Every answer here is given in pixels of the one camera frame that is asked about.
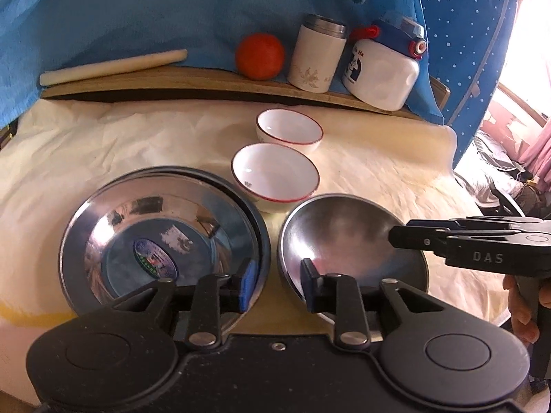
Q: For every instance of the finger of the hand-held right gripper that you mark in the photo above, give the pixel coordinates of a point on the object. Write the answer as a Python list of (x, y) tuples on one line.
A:
[(473, 223), (413, 236)]

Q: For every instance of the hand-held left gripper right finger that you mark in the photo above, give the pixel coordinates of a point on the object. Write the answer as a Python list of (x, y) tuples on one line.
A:
[(309, 286)]

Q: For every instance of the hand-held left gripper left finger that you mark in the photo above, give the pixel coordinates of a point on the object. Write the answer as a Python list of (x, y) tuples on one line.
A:
[(246, 286)]

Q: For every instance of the stainless steel bowl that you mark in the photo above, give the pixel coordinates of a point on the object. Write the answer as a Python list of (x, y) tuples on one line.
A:
[(344, 241)]

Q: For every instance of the white bowl with red rim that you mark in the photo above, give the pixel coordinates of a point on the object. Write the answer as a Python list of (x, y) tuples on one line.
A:
[(275, 172), (289, 127)]

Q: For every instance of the person's right hand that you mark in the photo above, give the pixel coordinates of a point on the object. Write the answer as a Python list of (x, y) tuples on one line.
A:
[(518, 305)]

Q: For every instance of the grey bedding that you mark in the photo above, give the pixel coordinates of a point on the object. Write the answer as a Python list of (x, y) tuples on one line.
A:
[(486, 172)]

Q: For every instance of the pink cloth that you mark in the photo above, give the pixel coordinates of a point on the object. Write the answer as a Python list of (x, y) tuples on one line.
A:
[(536, 146)]

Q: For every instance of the white jug blue lid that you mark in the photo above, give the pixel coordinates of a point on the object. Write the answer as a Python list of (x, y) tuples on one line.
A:
[(379, 75)]

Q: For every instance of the blue white-dotted cloth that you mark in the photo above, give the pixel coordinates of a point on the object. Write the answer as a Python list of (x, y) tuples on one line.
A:
[(465, 51)]

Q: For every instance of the white thermos cup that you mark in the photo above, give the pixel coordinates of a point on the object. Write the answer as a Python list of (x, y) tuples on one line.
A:
[(316, 58)]

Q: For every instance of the wooden board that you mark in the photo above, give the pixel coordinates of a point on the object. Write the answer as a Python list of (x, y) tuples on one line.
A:
[(215, 84)]

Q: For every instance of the orange fruit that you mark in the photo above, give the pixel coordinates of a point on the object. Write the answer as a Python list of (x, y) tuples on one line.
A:
[(260, 56)]

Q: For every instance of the wooden rolling pin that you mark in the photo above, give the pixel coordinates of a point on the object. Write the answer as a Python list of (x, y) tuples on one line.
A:
[(112, 66)]

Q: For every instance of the blue cloth garment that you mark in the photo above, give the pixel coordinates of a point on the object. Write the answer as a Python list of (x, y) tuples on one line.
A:
[(129, 8)]

